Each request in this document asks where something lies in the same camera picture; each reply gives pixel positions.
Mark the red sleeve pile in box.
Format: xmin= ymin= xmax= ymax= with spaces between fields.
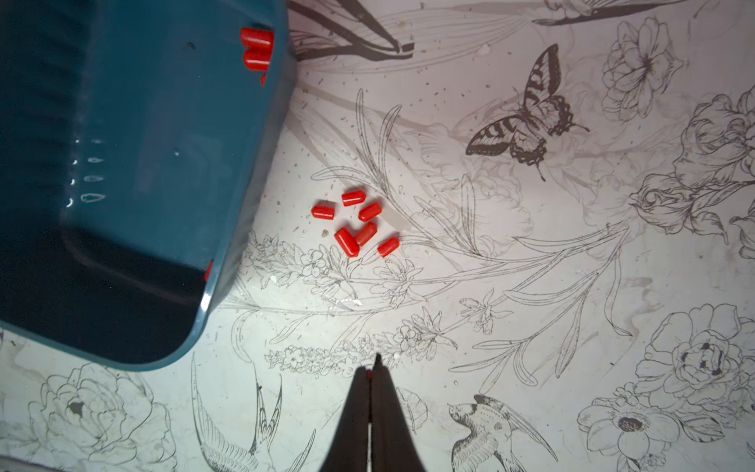
xmin=240 ymin=28 xmax=274 ymax=86

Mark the teal storage box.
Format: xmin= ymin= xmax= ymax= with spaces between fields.
xmin=1 ymin=1 xmax=297 ymax=371

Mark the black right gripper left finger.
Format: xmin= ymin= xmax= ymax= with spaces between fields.
xmin=320 ymin=367 xmax=372 ymax=472

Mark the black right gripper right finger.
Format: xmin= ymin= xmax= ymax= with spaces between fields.
xmin=370 ymin=354 xmax=425 ymax=471

